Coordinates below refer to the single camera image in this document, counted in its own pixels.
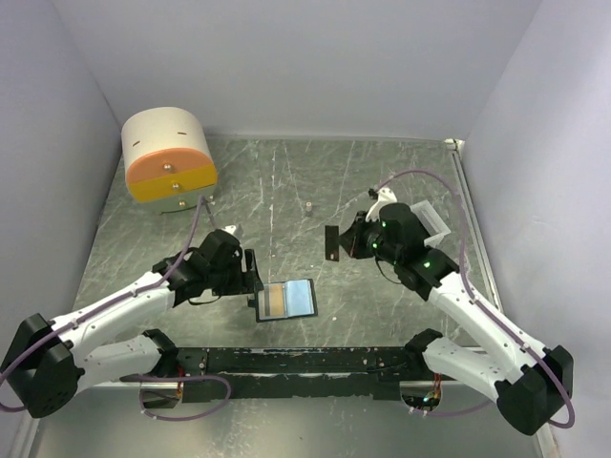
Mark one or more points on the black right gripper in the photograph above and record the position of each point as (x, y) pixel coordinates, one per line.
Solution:
(355, 233)

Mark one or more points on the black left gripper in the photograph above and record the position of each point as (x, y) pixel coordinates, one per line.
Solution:
(244, 281)

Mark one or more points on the black VIP card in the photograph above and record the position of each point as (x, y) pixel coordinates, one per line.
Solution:
(332, 243)

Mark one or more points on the gold VIP card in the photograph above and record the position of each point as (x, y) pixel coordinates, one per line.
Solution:
(271, 302)

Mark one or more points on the black leather card holder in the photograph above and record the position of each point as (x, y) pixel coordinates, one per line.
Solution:
(299, 300)

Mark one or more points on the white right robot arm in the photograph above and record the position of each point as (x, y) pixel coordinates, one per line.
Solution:
(528, 381)

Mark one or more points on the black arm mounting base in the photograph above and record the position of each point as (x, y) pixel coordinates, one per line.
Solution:
(383, 373)

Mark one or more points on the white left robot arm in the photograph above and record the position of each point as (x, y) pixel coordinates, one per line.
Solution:
(50, 361)

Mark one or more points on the white card tray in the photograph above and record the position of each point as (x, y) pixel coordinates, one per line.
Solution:
(434, 225)

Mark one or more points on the beige orange mini drawer cabinet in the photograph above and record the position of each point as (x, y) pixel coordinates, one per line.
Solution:
(167, 161)

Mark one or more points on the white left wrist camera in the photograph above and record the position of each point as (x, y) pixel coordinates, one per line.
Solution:
(234, 229)

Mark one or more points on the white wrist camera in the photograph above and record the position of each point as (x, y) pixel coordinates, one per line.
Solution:
(234, 229)
(382, 197)

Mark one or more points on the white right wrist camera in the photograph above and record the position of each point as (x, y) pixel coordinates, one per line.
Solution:
(382, 197)

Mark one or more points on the aluminium rail frame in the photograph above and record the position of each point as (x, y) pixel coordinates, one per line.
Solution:
(546, 438)

